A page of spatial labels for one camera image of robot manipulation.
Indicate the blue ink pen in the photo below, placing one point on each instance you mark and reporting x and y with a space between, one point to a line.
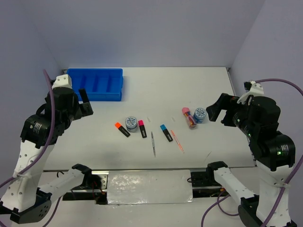
153 144

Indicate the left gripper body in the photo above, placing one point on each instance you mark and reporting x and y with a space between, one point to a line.
74 114

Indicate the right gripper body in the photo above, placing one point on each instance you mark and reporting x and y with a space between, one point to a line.
238 110

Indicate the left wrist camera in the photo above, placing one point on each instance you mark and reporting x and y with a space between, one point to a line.
62 81

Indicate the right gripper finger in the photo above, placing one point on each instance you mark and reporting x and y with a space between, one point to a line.
214 110
228 118

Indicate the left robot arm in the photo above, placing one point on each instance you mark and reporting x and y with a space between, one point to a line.
25 200

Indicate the blue cap highlighter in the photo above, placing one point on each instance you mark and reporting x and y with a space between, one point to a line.
166 133

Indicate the blue compartment bin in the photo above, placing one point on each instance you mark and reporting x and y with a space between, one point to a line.
100 84

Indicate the pink cap clear tube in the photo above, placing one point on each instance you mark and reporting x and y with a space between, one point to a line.
189 118

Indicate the pink cap highlighter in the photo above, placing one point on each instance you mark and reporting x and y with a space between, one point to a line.
142 128

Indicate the orange cap highlighter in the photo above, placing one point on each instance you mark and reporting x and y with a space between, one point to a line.
122 129

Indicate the silver foil panel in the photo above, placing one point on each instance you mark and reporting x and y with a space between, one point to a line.
149 187

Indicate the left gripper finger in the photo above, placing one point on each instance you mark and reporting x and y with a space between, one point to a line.
86 109
83 95

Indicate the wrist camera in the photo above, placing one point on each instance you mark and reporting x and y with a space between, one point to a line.
252 88
62 81

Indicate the orange pen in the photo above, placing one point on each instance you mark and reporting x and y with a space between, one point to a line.
177 141

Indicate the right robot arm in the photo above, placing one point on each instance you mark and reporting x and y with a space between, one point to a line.
273 151

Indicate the blue white round tub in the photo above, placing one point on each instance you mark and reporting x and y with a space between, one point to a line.
131 124

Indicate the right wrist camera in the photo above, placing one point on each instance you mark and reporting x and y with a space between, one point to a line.
252 88

